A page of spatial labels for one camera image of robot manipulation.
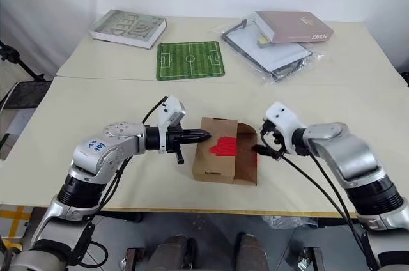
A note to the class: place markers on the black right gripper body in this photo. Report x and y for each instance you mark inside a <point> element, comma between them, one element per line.
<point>276,143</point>

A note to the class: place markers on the black table leg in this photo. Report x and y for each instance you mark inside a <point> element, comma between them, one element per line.
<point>135,217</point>

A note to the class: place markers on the dark rounded robot foot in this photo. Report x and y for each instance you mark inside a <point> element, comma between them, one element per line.
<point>252,252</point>
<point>172,253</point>

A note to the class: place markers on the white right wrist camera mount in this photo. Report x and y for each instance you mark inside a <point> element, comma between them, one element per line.
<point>284,117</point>

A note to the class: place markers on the black tripod stand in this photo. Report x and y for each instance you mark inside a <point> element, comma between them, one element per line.
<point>19,61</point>

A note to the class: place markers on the dark woven panel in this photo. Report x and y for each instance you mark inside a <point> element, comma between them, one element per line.
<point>24,93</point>

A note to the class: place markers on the tablet in plastic bag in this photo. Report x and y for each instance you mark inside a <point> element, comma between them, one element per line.
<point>316,60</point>

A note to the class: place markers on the thick grey-green FEED book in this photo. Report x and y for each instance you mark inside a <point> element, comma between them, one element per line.
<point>128,28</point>

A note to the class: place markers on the green football field mat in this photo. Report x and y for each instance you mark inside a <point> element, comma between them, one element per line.
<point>190,60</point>

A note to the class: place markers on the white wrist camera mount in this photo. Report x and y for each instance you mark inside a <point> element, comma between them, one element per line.
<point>284,117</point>
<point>171,109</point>

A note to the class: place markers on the small yellow-green block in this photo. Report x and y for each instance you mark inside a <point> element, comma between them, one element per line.
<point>262,41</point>

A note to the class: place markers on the crumpled clear plastic wrap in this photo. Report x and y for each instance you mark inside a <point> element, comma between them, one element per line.
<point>287,222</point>

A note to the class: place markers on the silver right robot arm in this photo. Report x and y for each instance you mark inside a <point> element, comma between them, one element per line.
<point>354,159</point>

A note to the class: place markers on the dark brown metal bracket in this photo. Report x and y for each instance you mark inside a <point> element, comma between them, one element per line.
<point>134,259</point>
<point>313,259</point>

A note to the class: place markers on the red tape seal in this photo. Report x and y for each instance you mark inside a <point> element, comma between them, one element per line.
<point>225,147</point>

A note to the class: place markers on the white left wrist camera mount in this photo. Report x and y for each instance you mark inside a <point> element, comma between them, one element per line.
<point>171,109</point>

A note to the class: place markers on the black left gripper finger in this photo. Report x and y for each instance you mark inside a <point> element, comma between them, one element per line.
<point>196,132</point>
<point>196,139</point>

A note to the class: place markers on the brown cardboard box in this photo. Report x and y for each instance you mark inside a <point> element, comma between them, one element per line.
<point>217,162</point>

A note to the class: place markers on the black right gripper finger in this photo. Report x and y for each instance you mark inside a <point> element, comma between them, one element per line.
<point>260,149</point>
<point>265,127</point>

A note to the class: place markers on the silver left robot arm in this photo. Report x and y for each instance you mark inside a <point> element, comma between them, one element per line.
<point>96,159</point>

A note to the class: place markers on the pinkish brown hardcover book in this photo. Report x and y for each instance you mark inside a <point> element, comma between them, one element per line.
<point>297,26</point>

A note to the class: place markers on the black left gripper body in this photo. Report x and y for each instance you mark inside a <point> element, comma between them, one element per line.
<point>174,140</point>

